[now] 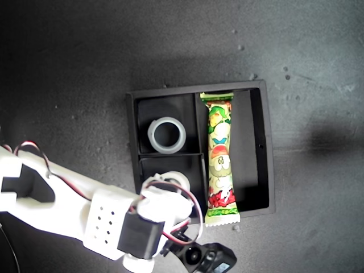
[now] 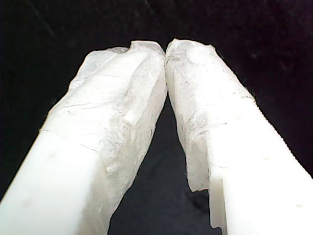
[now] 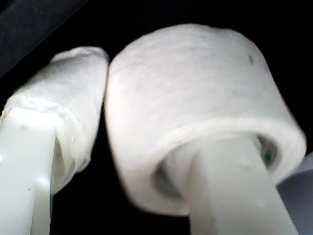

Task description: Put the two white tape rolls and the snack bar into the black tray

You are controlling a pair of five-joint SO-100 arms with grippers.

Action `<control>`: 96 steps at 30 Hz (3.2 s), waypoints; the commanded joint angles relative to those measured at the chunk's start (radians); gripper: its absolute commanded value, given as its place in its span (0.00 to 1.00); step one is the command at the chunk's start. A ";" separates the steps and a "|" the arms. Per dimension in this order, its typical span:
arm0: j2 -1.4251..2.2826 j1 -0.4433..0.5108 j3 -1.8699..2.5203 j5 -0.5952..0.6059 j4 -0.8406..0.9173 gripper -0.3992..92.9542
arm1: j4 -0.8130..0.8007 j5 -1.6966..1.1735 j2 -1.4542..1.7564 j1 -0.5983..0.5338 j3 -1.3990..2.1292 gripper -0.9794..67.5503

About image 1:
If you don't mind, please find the white tape roll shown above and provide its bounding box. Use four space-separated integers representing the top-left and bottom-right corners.
147 116 187 155
158 169 191 200

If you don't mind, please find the green printed snack bar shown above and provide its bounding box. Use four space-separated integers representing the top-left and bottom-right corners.
199 91 241 228

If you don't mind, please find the black tray with wells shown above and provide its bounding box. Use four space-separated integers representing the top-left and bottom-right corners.
126 79 276 226

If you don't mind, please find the red black servo wire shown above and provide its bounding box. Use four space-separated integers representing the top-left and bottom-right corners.
138 181 204 246
2 141 93 202

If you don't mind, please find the black camera box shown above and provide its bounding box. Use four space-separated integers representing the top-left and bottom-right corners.
161 227 238 273

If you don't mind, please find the thin black cable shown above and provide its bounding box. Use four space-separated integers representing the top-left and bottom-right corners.
0 223 21 273

